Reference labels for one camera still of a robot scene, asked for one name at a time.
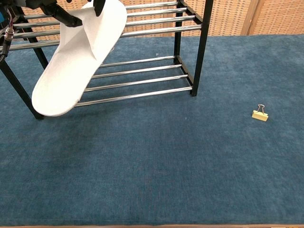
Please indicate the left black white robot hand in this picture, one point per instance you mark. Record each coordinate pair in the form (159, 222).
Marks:
(69, 20)

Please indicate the white disposable slipper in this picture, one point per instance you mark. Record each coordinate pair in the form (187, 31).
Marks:
(66, 83)

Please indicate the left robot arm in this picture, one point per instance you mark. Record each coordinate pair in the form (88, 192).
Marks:
(2, 16)

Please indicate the black chrome shoe rack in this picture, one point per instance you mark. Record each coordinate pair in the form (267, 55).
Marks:
(202, 59)

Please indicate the woven wicker screen panel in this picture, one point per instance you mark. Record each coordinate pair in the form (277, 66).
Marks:
(154, 26)
(228, 16)
(32, 10)
(280, 16)

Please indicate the blue carpet table mat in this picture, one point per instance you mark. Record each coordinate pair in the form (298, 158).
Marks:
(152, 154)

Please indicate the yellow binder clip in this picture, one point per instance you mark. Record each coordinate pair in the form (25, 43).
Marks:
(260, 116)

